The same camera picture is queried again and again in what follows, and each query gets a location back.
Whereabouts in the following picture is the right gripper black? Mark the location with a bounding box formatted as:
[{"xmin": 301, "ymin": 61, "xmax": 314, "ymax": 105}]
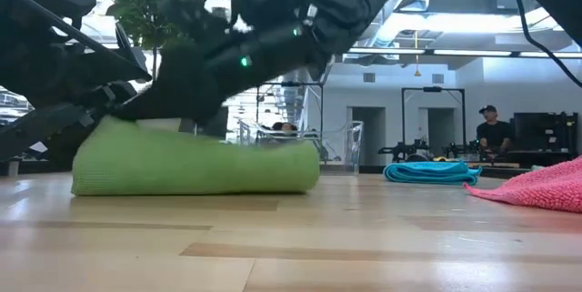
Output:
[{"xmin": 113, "ymin": 0, "xmax": 333, "ymax": 123}]

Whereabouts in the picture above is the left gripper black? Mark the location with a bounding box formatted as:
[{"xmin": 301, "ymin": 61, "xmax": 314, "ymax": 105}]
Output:
[{"xmin": 0, "ymin": 71, "xmax": 151, "ymax": 162}]

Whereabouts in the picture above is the bright green microfiber towel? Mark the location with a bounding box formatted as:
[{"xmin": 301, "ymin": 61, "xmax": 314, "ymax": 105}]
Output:
[{"xmin": 71, "ymin": 116, "xmax": 321, "ymax": 196}]

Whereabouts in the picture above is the blue microfiber towel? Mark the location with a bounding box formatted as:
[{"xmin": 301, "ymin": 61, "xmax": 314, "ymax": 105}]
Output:
[{"xmin": 383, "ymin": 159, "xmax": 483, "ymax": 187}]

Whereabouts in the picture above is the pink microfiber towel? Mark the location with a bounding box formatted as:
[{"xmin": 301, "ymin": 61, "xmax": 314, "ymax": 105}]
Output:
[{"xmin": 463, "ymin": 155, "xmax": 582, "ymax": 214}]

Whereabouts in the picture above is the green plant in white pot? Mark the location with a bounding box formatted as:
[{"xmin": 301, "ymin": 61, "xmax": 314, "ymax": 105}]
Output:
[{"xmin": 102, "ymin": 0, "xmax": 197, "ymax": 134}]

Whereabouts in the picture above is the clear plastic bin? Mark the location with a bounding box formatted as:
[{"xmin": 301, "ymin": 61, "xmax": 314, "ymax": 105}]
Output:
[{"xmin": 236, "ymin": 118, "xmax": 365, "ymax": 176}]

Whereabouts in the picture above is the yellow hanging pendant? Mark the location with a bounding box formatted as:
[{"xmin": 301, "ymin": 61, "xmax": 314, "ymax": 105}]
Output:
[{"xmin": 413, "ymin": 30, "xmax": 422, "ymax": 78}]

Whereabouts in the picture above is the long ceiling light strip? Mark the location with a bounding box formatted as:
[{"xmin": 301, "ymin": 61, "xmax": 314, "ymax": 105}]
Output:
[{"xmin": 347, "ymin": 47, "xmax": 582, "ymax": 59}]

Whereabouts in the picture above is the black equipment cabinet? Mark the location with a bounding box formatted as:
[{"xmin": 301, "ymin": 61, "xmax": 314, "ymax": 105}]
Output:
[{"xmin": 512, "ymin": 110, "xmax": 579, "ymax": 166}]

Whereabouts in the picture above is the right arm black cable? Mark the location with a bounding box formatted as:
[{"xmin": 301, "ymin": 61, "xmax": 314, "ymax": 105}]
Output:
[{"xmin": 507, "ymin": 0, "xmax": 582, "ymax": 89}]

